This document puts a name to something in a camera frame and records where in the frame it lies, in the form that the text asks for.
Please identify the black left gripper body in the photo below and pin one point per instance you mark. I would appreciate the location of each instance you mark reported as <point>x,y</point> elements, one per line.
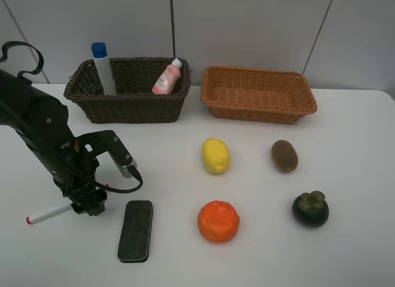
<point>72,186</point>

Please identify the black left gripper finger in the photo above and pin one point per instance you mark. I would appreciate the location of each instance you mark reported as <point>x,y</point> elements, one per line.
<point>79,207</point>
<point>93,202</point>

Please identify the white pink-tipped marker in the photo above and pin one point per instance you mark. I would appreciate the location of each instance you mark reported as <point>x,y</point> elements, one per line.
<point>48,213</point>

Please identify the dark felt board eraser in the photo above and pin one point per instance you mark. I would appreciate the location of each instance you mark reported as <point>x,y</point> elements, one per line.
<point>135,237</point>

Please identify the orange tangerine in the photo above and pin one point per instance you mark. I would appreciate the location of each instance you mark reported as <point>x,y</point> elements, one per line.
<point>218,222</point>

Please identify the yellow lemon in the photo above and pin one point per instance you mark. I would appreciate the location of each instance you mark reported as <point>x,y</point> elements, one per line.
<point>216,156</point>

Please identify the pink white-capped bottle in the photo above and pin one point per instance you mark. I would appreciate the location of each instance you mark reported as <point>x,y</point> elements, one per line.
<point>166,82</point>

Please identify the white blue-capped shampoo bottle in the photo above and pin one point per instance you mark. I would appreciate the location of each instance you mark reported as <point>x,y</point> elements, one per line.
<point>103,67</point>

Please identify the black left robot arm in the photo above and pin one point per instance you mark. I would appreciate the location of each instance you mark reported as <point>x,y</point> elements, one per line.
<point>41,121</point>

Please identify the dark brown wicker basket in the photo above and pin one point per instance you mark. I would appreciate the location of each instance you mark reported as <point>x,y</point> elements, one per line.
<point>134,102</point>

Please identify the orange wicker basket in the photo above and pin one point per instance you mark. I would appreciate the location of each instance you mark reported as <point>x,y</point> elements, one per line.
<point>256,95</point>

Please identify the brown kiwi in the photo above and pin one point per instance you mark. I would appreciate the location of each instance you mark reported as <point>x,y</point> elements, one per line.
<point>284,156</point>

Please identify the dark mangosteen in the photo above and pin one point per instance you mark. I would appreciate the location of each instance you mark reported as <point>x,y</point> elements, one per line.
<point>311,209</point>

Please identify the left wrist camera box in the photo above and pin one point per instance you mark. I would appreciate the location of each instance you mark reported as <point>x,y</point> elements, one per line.
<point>108,142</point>

